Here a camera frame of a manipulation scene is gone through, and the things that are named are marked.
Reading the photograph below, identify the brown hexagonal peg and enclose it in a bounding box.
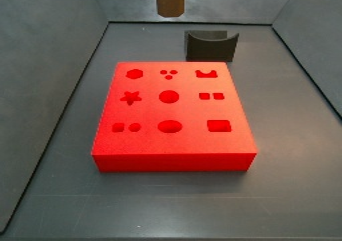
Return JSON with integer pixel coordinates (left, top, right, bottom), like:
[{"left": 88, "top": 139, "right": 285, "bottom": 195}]
[{"left": 156, "top": 0, "right": 184, "bottom": 17}]

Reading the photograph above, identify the red shape sorting block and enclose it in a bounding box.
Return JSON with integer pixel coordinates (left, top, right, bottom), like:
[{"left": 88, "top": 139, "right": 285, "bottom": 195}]
[{"left": 92, "top": 62, "right": 257, "bottom": 172}]

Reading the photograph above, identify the dark curved holder block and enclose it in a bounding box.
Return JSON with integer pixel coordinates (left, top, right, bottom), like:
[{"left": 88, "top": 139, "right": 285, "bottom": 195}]
[{"left": 184, "top": 30, "right": 239, "bottom": 62}]

